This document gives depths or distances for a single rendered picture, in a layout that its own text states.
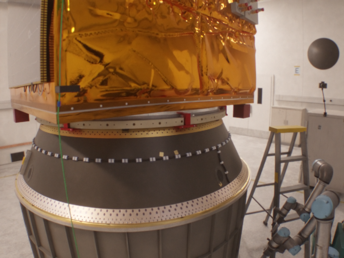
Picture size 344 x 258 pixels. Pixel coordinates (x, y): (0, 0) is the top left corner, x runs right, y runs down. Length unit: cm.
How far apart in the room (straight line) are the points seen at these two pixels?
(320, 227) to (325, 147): 333
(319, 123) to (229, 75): 296
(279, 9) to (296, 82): 278
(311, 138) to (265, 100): 470
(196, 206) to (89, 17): 119
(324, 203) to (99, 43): 139
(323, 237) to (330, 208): 20
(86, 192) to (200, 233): 76
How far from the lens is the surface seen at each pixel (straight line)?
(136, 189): 137
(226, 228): 182
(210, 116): 165
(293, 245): 164
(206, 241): 168
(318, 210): 140
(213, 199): 154
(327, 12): 902
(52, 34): 114
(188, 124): 148
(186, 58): 154
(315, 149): 473
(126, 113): 127
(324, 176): 194
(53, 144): 167
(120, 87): 119
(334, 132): 462
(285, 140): 844
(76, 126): 149
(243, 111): 238
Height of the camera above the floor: 191
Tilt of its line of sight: 10 degrees down
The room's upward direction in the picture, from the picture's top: straight up
